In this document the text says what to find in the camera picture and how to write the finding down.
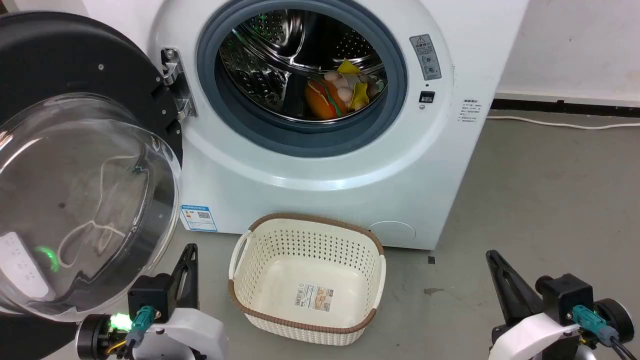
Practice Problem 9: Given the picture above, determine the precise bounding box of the teal left camera connector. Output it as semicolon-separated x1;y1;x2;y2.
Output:
124;305;156;349

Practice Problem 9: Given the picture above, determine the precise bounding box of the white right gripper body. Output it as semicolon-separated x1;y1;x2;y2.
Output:
490;312;584;360

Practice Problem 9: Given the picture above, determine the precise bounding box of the white front-load washing machine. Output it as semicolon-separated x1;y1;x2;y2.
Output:
82;0;530;251

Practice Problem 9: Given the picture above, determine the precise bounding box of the round white filter cover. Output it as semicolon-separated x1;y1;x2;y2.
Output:
368;220;417;249

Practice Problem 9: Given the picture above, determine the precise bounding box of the stainless steel washer drum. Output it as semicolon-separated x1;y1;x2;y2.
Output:
216;7;390;123

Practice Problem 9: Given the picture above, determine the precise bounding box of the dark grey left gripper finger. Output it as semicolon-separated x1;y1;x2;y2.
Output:
171;243;200;311

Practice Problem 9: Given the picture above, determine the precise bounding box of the white pink plush doll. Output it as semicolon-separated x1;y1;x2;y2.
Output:
323;70;355;102

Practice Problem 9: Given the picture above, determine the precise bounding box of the teal camera connector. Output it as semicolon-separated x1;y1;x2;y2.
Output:
124;305;156;349
572;304;620;347

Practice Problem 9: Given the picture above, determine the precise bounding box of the grey warning label sticker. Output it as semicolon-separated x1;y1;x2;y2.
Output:
409;34;443;81

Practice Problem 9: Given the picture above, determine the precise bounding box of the black baseboard strip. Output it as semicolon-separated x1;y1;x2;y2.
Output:
491;98;640;119

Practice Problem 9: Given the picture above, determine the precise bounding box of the orange hamburger plush toy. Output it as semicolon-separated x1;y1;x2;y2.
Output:
304;79;349;121

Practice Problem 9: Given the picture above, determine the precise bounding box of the black right camera cable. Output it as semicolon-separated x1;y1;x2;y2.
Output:
609;338;640;360

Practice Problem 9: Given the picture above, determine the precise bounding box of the teal right camera connector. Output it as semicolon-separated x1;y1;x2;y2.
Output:
572;304;620;347

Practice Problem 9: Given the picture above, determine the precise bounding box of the paper product label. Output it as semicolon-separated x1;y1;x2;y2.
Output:
294;283;335;313

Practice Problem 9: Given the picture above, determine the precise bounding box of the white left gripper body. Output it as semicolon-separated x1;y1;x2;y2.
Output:
134;307;230;360

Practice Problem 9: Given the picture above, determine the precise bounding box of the white power cable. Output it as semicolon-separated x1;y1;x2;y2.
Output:
487;115;640;131

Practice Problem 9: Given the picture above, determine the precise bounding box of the yellow plush toy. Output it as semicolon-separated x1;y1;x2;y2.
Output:
337;59;372;112

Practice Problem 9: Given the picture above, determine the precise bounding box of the black round glass washer door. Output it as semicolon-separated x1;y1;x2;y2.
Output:
0;11;185;360

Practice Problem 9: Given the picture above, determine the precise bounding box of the chrome door hinge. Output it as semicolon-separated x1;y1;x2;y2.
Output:
160;48;197;120

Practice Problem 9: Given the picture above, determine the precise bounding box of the blue energy label sticker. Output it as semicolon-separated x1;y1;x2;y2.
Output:
180;204;219;233

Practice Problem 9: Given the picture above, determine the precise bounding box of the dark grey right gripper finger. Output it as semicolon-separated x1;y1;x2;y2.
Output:
485;249;544;327

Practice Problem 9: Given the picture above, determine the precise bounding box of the small printed text sticker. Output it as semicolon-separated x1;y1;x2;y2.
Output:
458;98;482;125

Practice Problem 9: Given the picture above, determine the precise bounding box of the cream plastic laundry basket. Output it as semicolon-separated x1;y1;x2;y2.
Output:
228;213;387;347

